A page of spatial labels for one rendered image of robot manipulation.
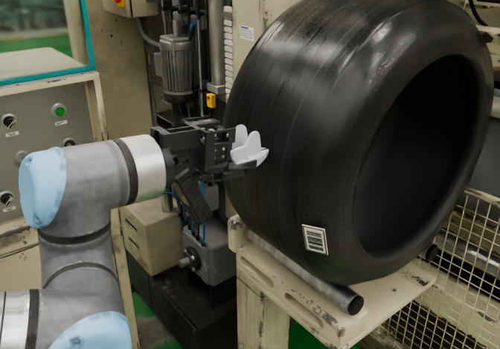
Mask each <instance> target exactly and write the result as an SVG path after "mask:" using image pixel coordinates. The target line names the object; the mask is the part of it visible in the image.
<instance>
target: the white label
mask: <svg viewBox="0 0 500 349"><path fill-rule="evenodd" d="M302 229H303V233H304V241H305V246H306V250H309V251H312V252H318V253H321V254H326V255H328V250H327V240H326V234H325V229H323V228H317V227H313V226H310V225H304V224H302Z"/></svg>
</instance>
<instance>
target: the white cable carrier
mask: <svg viewBox="0 0 500 349"><path fill-rule="evenodd" d="M224 11H225V12H229V13H232V7H229V6H224ZM224 18H225V20H224V25H228V26H225V27H224V31H225V32H226V33H225V34H224V37H225V38H227V39H225V45H226V46H225V51H227V52H225V57H227V58H225V63H227V64H226V65H225V69H227V71H225V75H227V77H225V81H227V83H226V84H225V87H227V89H226V90H225V92H226V93H228V94H227V95H226V96H225V97H226V99H228V96H229V94H230V91H231V88H232V86H233V84H234V78H233V33H232V18H229V17H225V16H224Z"/></svg>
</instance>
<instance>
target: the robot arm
mask: <svg viewBox="0 0 500 349"><path fill-rule="evenodd" d="M198 119H203V120H200V121H192V120H198ZM219 124H220V121H218V120H216V119H214V118H212V119H211V116H210V115H205V116H199V117H193V118H183V119H181V127H178V128H172V129H163V128H161V127H160V126H158V127H150V136H149V135H137V136H132V137H126V138H118V139H115V140H108V141H99V142H94V143H89V144H80V145H74V146H70V147H52V148H50V149H48V150H43V151H39V152H35V153H30V154H28V155H27V156H25V158H24V159H23V160H22V163H21V165H20V168H19V192H20V202H21V206H22V212H23V214H24V217H25V219H26V221H27V223H28V225H29V226H31V227H33V228H37V232H38V240H39V254H40V262H41V289H24V290H22V291H20V292H0V349H132V342H131V337H130V333H131V327H130V323H129V320H128V318H127V317H126V313H125V310H124V305H123V301H122V297H121V292H120V289H119V283H118V277H117V274H116V271H115V265H114V261H113V258H112V232H111V210H112V209H114V208H119V207H123V206H126V205H131V204H134V203H137V202H143V201H146V200H149V199H155V198H158V197H160V196H161V195H162V194H163V193H164V189H166V188H170V187H171V185H172V187H173V189H174V191H175V192H176V195H177V197H178V198H179V200H180V202H181V203H182V205H183V209H184V211H185V213H186V214H187V215H188V217H190V219H191V220H193V221H196V222H198V223H199V224H200V225H202V224H203V223H204V222H205V221H207V220H208V219H209V218H211V217H212V216H213V215H212V213H211V211H210V209H209V205H208V203H207V202H206V201H205V199H204V198H203V196H202V194H201V192H200V190H199V188H198V186H197V184H196V182H198V181H199V180H200V181H201V182H221V181H224V180H225V181H226V180H228V179H236V178H240V177H242V176H245V175H247V174H249V173H250V172H252V171H253V170H255V169H256V167H257V166H258V165H260V164H261V163H262V162H263V161H264V159H265V158H266V157H267V156H268V154H269V150H268V149H266V148H265V147H261V144H260V134H259V132H257V131H254V132H251V133H250V134H249V136H248V134H247V129H246V127H245V126H244V125H242V124H241V125H237V126H236V127H235V128H230V129H225V128H223V127H221V126H220V125H219ZM227 132H228V134H227Z"/></svg>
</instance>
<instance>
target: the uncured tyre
mask: <svg viewBox="0 0 500 349"><path fill-rule="evenodd" d="M493 92H494V75H493V63H492V59H491V56H490V51H489V49H488V47H487V44H486V42H485V41H484V38H483V37H482V35H481V33H480V32H479V30H478V28H477V26H476V25H475V23H474V21H473V20H472V18H471V17H470V15H469V14H468V13H467V12H466V11H465V10H464V9H463V8H461V7H459V6H458V5H456V4H453V3H451V2H450V1H447V0H300V1H299V2H297V3H295V4H294V5H293V6H291V7H290V8H288V9H287V10H285V11H284V12H283V13H282V14H281V15H279V17H278V18H276V20H275V21H273V23H271V25H270V26H268V28H267V29H266V30H265V31H264V32H263V33H262V35H261V36H260V37H259V39H258V40H257V41H256V43H255V44H254V46H253V47H252V48H251V50H250V52H249V53H248V55H247V57H246V58H245V60H244V62H243V64H242V65H241V67H240V70H239V72H238V74H237V76H236V78H235V81H234V84H233V86H232V88H231V91H230V94H229V96H228V101H227V104H226V107H225V112H224V115H223V120H222V127H223V128H225V129H230V128H235V127H236V126H237V125H241V124H242V125H244V126H245V127H246V129H247V134H248V136H249V134H250V133H251V132H254V131H257V132H259V134H260V144H261V147H265V148H266V149H268V150H269V154H268V156H267V157H266V158H265V159H264V161H263V162H262V163H261V164H260V165H258V166H257V167H256V169H255V170H253V171H252V172H250V173H249V174H247V175H245V176H242V177H240V178H236V179H228V180H226V181H225V180H224V181H223V184H224V186H225V191H226V193H227V195H228V198H229V200H230V202H231V204H232V205H233V207H234V209H235V211H236V212H237V213H238V215H239V216H240V218H241V220H242V221H243V222H244V223H245V224H246V226H247V227H248V228H249V229H250V230H251V231H253V232H254V233H255V234H256V235H257V236H259V237H260V238H262V239H263V240H265V241H266V242H267V243H268V244H270V245H271V246H273V247H274V248H276V249H277V250H278V251H279V252H281V253H282V254H284V255H286V256H287V257H288V258H289V259H290V260H292V261H294V262H295V263H297V264H298V265H299V266H300V267H302V268H303V269H305V270H306V271H307V272H309V273H310V274H311V275H313V276H315V277H317V278H320V279H323V280H326V281H329V282H332V283H335V284H340V285H354V284H360V283H364V282H367V281H372V280H376V279H379V278H384V277H386V276H388V275H390V274H392V273H394V272H396V271H398V270H399V269H401V268H403V267H404V266H405V265H406V264H408V263H409V262H411V261H412V260H413V259H414V258H415V257H416V256H418V255H419V253H421V252H422V250H424V249H425V247H427V246H428V244H429V243H430V242H431V241H432V240H433V239H434V237H435V236H436V235H437V233H438V232H439V230H441V229H442V227H443V225H444V224H445V223H446V221H447V220H448V219H449V217H450V215H451V214H452V212H453V211H454V209H455V207H456V205H457V204H458V202H459V200H460V198H461V197H462V195H463V193H464V191H465V189H466V187H467V185H468V183H469V181H470V179H471V177H472V174H473V172H474V169H475V166H476V165H477V162H478V159H479V156H480V154H481V151H482V148H483V146H484V141H485V138H486V135H487V130H488V126H489V123H490V116H491V112H492V106H493ZM302 224H304V225H310V226H313V227H317V228H323V229H325V234H326V240H327V250H328V255H326V254H321V253H318V252H312V251H309V250H306V246H305V241H304V233H303V229H302Z"/></svg>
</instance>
